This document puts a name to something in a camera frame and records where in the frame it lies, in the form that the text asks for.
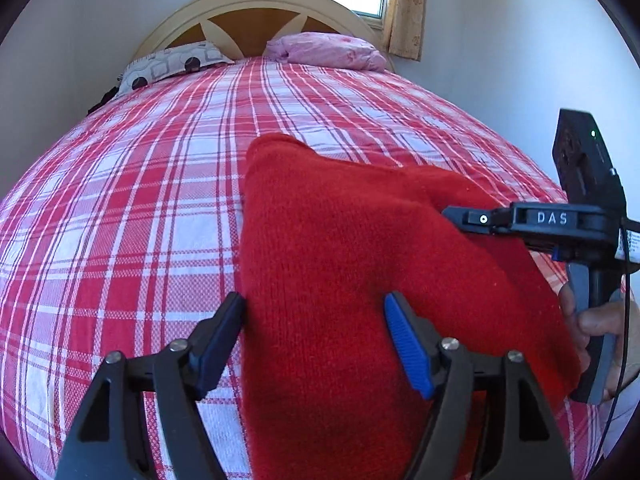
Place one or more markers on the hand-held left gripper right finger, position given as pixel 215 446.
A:
pixel 407 350

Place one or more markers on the pink pillow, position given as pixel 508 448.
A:
pixel 325 50

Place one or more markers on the cream wooden headboard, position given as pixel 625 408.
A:
pixel 250 27

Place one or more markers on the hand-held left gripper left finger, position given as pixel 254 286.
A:
pixel 220 340

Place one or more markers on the beige patterned curtain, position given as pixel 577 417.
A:
pixel 405 10

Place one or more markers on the dark cloth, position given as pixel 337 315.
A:
pixel 102 100

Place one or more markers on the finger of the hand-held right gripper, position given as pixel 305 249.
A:
pixel 475 220

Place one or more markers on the red plaid bed sheet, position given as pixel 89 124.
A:
pixel 125 185

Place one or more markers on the person's right hand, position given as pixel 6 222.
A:
pixel 595 322

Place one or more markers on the red knitted sweater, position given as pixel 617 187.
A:
pixel 325 260

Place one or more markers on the grey patterned pillow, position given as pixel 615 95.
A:
pixel 165 65

